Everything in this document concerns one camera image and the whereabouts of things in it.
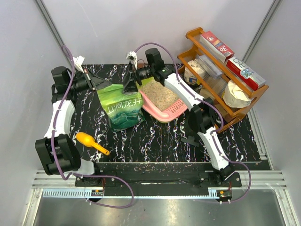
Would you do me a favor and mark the pink green litter box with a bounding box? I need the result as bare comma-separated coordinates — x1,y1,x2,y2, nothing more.
138,78,187,123

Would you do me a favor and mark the clear plastic box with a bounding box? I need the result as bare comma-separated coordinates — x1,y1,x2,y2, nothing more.
197,55,223,80

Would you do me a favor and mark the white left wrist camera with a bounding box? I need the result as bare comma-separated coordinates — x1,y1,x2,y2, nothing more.
73,56,85,72

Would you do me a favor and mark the red white box upper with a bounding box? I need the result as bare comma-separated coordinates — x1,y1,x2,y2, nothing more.
199,31,235,63

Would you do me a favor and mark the tan sponge block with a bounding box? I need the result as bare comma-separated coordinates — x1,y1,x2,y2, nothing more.
199,88,215,101

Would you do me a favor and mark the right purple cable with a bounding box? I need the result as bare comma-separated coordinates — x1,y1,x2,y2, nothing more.
134,42,253,204

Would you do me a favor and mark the black bag clip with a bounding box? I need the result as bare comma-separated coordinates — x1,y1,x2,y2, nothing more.
181,136,199,147

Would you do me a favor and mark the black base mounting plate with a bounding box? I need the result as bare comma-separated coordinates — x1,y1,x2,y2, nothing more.
74,162,242,189

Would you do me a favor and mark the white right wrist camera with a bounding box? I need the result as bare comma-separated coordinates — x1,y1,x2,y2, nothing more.
126,51,138,68

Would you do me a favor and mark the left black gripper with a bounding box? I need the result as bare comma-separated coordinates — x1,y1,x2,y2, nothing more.
69,68,111,93

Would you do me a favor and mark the purple cable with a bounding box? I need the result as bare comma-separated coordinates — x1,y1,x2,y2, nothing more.
51,45,135,209
134,42,253,204

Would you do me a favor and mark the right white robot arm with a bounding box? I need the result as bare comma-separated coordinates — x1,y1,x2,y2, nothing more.
123,48,234,186

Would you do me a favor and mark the red white box lower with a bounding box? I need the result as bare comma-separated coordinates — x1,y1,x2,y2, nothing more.
226,56,266,91

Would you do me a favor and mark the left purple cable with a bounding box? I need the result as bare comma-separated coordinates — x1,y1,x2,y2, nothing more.
51,45,135,209

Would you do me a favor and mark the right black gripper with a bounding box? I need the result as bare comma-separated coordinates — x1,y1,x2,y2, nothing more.
121,63,154,95

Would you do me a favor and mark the yellow plastic litter scoop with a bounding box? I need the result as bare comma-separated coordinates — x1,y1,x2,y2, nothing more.
76,132,110,156

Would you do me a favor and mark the wooden two-tier shelf rack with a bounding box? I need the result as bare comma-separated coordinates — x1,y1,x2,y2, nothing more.
177,27,269,131

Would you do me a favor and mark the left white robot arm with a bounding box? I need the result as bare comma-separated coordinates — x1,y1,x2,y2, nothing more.
35,66,111,186

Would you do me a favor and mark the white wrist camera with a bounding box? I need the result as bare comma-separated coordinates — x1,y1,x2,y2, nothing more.
126,51,138,68
73,56,85,72

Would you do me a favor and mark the beige paper bag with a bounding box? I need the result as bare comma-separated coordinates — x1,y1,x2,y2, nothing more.
222,81,251,108

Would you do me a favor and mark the green cat litter bag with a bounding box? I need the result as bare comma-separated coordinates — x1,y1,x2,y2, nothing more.
97,84,145,132

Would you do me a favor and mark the brown rectangular block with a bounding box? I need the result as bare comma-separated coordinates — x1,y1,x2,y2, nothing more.
137,59,147,68

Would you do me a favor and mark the red white box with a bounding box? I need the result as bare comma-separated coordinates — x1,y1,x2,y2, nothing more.
199,31,235,63
226,56,266,91

